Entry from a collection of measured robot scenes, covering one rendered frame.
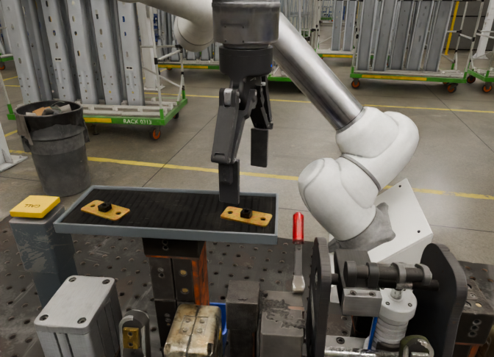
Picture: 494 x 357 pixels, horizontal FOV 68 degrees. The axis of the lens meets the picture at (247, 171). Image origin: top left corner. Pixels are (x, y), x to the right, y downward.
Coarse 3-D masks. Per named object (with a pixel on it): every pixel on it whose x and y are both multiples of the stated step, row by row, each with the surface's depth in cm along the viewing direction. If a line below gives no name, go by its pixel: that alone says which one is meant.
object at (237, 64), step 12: (228, 48) 48; (264, 48) 48; (228, 60) 48; (240, 60) 48; (252, 60) 48; (264, 60) 49; (228, 72) 49; (240, 72) 48; (252, 72) 48; (264, 72) 49; (240, 84) 49; (252, 84) 52; (240, 96) 49; (240, 108) 52; (252, 108) 54
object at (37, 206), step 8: (24, 200) 68; (32, 200) 68; (40, 200) 68; (48, 200) 68; (56, 200) 68; (16, 208) 65; (24, 208) 65; (32, 208) 65; (40, 208) 65; (48, 208) 66; (16, 216) 65; (24, 216) 64; (32, 216) 64; (40, 216) 64
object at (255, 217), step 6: (228, 210) 64; (234, 210) 64; (240, 210) 64; (246, 210) 62; (222, 216) 62; (228, 216) 62; (234, 216) 62; (240, 216) 62; (246, 216) 61; (252, 216) 62; (258, 216) 62; (264, 216) 62; (270, 216) 62; (240, 222) 61; (246, 222) 61; (252, 222) 61; (258, 222) 61; (264, 222) 61
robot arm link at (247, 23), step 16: (224, 0) 45; (240, 0) 44; (256, 0) 44; (272, 0) 45; (224, 16) 46; (240, 16) 45; (256, 16) 45; (272, 16) 46; (224, 32) 46; (240, 32) 46; (256, 32) 46; (272, 32) 47; (240, 48) 48; (256, 48) 48
